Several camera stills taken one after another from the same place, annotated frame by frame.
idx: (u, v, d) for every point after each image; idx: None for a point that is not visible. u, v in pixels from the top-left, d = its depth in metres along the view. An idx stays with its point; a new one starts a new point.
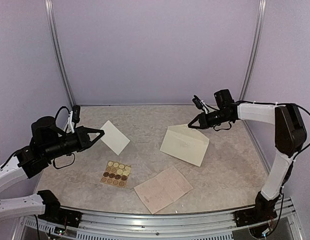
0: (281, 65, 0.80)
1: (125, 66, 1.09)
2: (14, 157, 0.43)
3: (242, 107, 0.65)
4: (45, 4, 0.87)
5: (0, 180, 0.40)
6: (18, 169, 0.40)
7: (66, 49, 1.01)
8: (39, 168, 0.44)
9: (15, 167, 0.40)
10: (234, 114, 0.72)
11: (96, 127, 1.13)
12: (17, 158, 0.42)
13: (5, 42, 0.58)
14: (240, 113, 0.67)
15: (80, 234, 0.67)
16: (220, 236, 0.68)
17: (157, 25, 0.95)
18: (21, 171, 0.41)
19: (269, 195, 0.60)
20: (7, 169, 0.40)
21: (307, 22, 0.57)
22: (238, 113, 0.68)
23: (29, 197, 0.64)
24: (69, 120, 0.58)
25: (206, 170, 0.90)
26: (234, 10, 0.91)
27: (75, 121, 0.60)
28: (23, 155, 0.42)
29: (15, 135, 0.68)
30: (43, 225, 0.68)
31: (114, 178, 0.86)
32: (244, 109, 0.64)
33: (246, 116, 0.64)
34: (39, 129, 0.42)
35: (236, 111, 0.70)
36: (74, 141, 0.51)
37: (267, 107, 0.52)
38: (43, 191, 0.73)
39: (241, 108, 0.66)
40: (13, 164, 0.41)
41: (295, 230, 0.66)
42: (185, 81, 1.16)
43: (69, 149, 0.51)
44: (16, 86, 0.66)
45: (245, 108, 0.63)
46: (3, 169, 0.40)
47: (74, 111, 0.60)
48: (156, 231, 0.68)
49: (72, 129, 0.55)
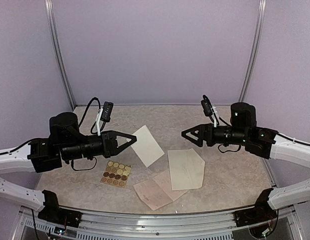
0: (281, 65, 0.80)
1: (125, 67, 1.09)
2: (28, 146, 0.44)
3: (279, 147, 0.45)
4: (45, 3, 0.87)
5: (4, 164, 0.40)
6: (25, 159, 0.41)
7: (66, 49, 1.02)
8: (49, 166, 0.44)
9: (24, 157, 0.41)
10: (264, 152, 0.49)
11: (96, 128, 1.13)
12: (29, 148, 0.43)
13: (6, 43, 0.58)
14: (275, 154, 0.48)
15: (80, 234, 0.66)
16: (220, 236, 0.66)
17: (157, 24, 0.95)
18: (28, 162, 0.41)
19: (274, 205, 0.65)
20: (15, 156, 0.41)
21: (308, 21, 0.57)
22: (271, 153, 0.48)
23: (33, 191, 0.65)
24: (97, 117, 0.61)
25: (206, 170, 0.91)
26: (234, 11, 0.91)
27: (103, 120, 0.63)
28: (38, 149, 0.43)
29: (15, 135, 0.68)
30: (43, 225, 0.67)
31: (114, 178, 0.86)
32: (279, 149, 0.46)
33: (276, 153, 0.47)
34: (55, 128, 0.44)
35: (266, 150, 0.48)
36: (97, 144, 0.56)
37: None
38: (47, 191, 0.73)
39: (277, 147, 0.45)
40: (23, 154, 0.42)
41: (294, 230, 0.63)
42: (185, 81, 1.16)
43: (88, 152, 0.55)
44: (16, 86, 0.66)
45: (280, 149, 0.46)
46: (12, 154, 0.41)
47: (105, 110, 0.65)
48: (156, 231, 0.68)
49: (98, 132, 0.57)
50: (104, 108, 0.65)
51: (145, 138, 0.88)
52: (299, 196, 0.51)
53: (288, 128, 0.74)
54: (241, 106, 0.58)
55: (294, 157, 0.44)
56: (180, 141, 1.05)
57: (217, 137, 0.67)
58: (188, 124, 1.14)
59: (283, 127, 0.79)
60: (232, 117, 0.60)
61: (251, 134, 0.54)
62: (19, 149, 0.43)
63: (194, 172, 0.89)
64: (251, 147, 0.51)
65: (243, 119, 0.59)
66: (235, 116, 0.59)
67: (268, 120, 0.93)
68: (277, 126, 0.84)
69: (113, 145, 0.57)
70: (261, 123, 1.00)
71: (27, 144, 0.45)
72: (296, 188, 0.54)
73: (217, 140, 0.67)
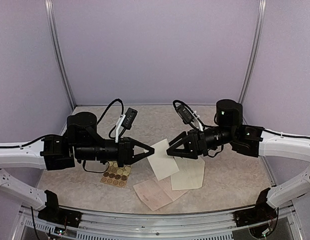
0: (282, 65, 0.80)
1: (125, 67, 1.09)
2: (41, 141, 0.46)
3: (267, 143, 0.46)
4: (45, 3, 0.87)
5: (14, 158, 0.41)
6: (36, 156, 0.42)
7: (66, 49, 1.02)
8: (58, 164, 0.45)
9: (36, 153, 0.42)
10: (252, 151, 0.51)
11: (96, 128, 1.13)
12: (42, 144, 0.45)
13: (6, 43, 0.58)
14: (264, 151, 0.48)
15: (80, 234, 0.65)
16: (220, 236, 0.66)
17: (157, 24, 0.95)
18: (38, 158, 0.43)
19: (272, 204, 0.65)
20: (27, 152, 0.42)
21: (308, 21, 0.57)
22: (260, 150, 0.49)
23: (36, 190, 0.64)
24: (119, 120, 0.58)
25: (206, 170, 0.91)
26: (234, 10, 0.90)
27: (124, 127, 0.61)
28: (52, 146, 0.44)
29: (16, 135, 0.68)
30: (43, 225, 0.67)
31: (114, 178, 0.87)
32: (269, 145, 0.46)
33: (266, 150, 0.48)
34: (72, 127, 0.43)
35: (255, 148, 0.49)
36: (112, 149, 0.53)
37: (305, 143, 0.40)
38: (48, 191, 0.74)
39: (266, 144, 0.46)
40: (34, 150, 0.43)
41: (294, 230, 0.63)
42: (185, 81, 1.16)
43: (101, 156, 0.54)
44: (15, 86, 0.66)
45: (271, 145, 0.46)
46: (24, 149, 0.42)
47: (127, 118, 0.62)
48: (156, 231, 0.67)
49: (116, 138, 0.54)
50: (127, 115, 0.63)
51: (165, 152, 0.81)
52: (297, 190, 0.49)
53: (288, 128, 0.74)
54: (226, 105, 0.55)
55: (283, 152, 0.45)
56: None
57: (209, 144, 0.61)
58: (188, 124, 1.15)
59: (283, 127, 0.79)
60: (218, 116, 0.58)
61: (238, 133, 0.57)
62: (31, 144, 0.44)
63: (194, 172, 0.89)
64: (240, 147, 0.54)
65: (229, 119, 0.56)
66: (222, 115, 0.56)
67: (268, 120, 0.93)
68: (277, 126, 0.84)
69: (128, 153, 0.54)
70: (261, 123, 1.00)
71: (40, 139, 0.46)
72: (291, 183, 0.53)
73: (209, 147, 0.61)
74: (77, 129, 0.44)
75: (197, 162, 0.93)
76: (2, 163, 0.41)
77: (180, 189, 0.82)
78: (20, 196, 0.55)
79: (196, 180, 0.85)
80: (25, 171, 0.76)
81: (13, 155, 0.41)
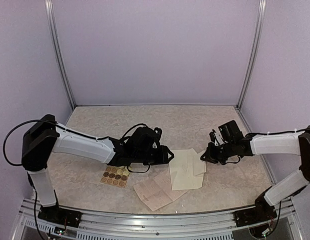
0: (282, 65, 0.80)
1: (126, 67, 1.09)
2: (106, 140, 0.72)
3: (256, 142, 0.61)
4: (45, 3, 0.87)
5: (89, 147, 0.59)
6: (102, 148, 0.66)
7: (66, 49, 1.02)
8: (114, 160, 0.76)
9: (107, 148, 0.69)
10: (247, 150, 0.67)
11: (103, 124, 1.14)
12: (108, 142, 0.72)
13: (5, 43, 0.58)
14: (256, 149, 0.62)
15: (80, 234, 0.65)
16: (220, 236, 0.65)
17: (158, 23, 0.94)
18: (107, 151, 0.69)
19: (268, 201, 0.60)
20: (101, 145, 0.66)
21: (309, 20, 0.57)
22: (253, 149, 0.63)
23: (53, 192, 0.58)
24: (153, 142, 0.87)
25: (206, 170, 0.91)
26: (234, 11, 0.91)
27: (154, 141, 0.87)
28: (118, 146, 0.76)
29: (15, 138, 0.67)
30: (43, 225, 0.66)
31: (114, 178, 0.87)
32: (259, 143, 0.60)
33: (262, 148, 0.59)
34: (141, 136, 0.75)
35: (250, 147, 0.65)
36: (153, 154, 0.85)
37: (288, 136, 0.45)
38: None
39: (255, 142, 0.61)
40: (105, 145, 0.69)
41: (294, 230, 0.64)
42: (185, 81, 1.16)
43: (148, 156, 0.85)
44: (15, 86, 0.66)
45: (260, 143, 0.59)
46: (98, 142, 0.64)
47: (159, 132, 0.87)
48: (156, 231, 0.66)
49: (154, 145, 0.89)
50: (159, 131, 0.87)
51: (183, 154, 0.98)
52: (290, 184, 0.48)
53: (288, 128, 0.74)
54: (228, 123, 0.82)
55: (271, 146, 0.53)
56: (180, 141, 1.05)
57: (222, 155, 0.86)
58: (188, 124, 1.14)
59: (282, 127, 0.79)
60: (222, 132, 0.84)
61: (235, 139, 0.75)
62: (99, 140, 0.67)
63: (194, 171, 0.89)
64: (238, 148, 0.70)
65: (227, 132, 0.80)
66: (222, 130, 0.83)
67: (268, 120, 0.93)
68: (277, 126, 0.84)
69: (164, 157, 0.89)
70: (261, 123, 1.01)
71: (105, 137, 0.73)
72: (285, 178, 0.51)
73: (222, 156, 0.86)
74: (143, 138, 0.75)
75: (197, 162, 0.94)
76: (78, 148, 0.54)
77: (180, 189, 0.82)
78: (38, 190, 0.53)
79: (196, 180, 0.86)
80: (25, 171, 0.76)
81: (91, 145, 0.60)
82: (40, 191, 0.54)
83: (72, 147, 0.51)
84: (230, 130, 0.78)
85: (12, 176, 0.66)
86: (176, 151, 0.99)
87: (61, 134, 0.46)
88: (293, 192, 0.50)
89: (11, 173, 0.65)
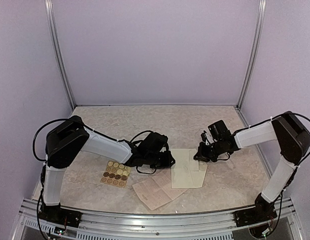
0: (282, 64, 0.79)
1: (126, 67, 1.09)
2: (124, 142, 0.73)
3: (239, 135, 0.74)
4: (45, 4, 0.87)
5: (112, 147, 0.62)
6: (122, 149, 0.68)
7: (66, 50, 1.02)
8: (129, 161, 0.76)
9: (128, 149, 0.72)
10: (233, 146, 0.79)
11: (103, 124, 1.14)
12: (126, 144, 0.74)
13: (5, 43, 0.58)
14: (240, 142, 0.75)
15: (80, 234, 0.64)
16: (220, 236, 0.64)
17: (157, 23, 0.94)
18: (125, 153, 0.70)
19: (266, 198, 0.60)
20: (121, 145, 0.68)
21: (308, 20, 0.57)
22: (237, 142, 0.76)
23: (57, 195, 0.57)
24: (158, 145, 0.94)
25: (206, 170, 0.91)
26: (233, 11, 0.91)
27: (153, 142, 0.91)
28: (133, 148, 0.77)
29: (15, 138, 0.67)
30: (43, 225, 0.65)
31: (114, 178, 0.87)
32: (241, 136, 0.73)
33: (246, 140, 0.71)
34: (154, 139, 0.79)
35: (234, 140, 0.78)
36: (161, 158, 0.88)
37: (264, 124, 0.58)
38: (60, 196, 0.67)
39: (238, 136, 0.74)
40: (125, 147, 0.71)
41: (295, 230, 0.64)
42: (185, 81, 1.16)
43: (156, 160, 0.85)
44: (15, 86, 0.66)
45: (243, 136, 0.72)
46: (119, 143, 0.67)
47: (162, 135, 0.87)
48: (156, 231, 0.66)
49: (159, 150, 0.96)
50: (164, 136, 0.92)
51: (183, 155, 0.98)
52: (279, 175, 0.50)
53: None
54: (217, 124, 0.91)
55: (253, 136, 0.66)
56: (180, 141, 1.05)
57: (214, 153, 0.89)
58: (188, 124, 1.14)
59: None
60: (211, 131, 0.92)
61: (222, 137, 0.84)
62: (120, 142, 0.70)
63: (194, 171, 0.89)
64: (225, 145, 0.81)
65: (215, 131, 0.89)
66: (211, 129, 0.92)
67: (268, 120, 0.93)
68: None
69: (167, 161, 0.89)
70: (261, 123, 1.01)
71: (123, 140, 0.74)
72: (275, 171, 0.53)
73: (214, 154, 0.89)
74: (157, 142, 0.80)
75: (197, 162, 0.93)
76: (101, 147, 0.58)
77: (180, 189, 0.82)
78: (47, 187, 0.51)
79: (196, 179, 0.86)
80: (25, 172, 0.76)
81: (113, 146, 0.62)
82: (48, 189, 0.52)
83: (96, 146, 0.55)
84: (218, 129, 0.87)
85: (13, 176, 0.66)
86: (176, 151, 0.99)
87: (90, 134, 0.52)
88: (286, 183, 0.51)
89: (12, 173, 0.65)
